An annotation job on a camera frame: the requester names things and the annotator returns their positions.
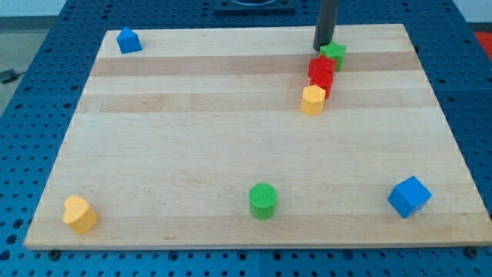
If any blue triangle block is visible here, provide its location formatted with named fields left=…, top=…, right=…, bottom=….
left=116, top=27, right=142, bottom=54

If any wooden board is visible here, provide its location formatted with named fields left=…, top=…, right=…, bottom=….
left=25, top=24, right=491, bottom=250

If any green cylinder block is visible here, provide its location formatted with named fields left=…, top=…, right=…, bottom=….
left=248, top=182, right=278, bottom=220

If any yellow hexagon block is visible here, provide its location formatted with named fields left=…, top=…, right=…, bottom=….
left=301, top=85, right=326, bottom=116

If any red star block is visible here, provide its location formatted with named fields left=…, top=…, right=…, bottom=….
left=307, top=55, right=337, bottom=77

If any green star block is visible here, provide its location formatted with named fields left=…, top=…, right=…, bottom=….
left=319, top=41, right=346, bottom=72

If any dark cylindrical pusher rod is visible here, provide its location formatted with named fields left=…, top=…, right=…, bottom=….
left=313, top=0, right=340, bottom=52

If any blue cube block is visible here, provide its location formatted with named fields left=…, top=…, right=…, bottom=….
left=387, top=176, right=432, bottom=219

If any yellow heart block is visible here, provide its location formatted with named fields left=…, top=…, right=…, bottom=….
left=62, top=195, right=98, bottom=234

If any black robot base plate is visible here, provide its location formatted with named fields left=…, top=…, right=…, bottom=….
left=212, top=0, right=296, bottom=12

